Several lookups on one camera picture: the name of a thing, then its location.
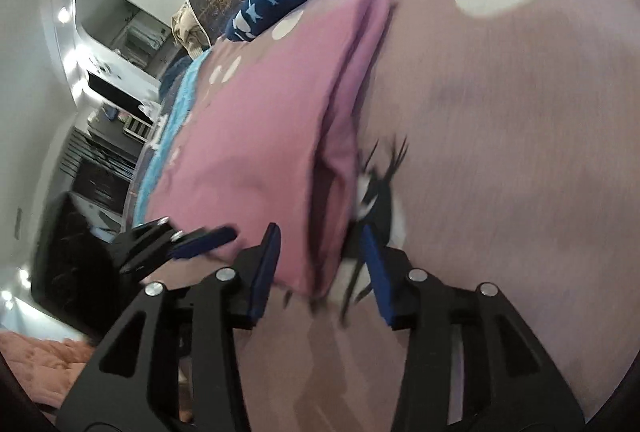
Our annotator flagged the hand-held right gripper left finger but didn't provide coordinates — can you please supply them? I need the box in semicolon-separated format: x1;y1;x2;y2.
55;222;282;432

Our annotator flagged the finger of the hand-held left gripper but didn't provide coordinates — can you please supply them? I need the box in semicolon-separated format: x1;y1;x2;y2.
107;219;174;263
120;226;239;275

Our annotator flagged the light blue cloth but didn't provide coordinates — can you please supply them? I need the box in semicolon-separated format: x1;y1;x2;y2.
135;49;211;223

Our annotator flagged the pink long-sleeve shirt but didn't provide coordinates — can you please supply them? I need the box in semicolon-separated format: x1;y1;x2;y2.
145;0;396;299

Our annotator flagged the dark teal blanket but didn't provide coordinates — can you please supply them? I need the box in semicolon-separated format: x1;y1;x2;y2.
160;59;193;98

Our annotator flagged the orange quilted blanket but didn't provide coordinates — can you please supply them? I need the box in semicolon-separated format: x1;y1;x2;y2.
0;331;97;415

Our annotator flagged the black bulky object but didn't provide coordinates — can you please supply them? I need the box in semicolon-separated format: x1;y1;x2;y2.
30;192;123;338

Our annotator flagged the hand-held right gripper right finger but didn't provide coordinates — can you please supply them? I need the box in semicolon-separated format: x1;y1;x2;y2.
359;224;586;432

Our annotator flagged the beige clothes pile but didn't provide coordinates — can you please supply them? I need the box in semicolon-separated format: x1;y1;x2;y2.
171;6;211;61

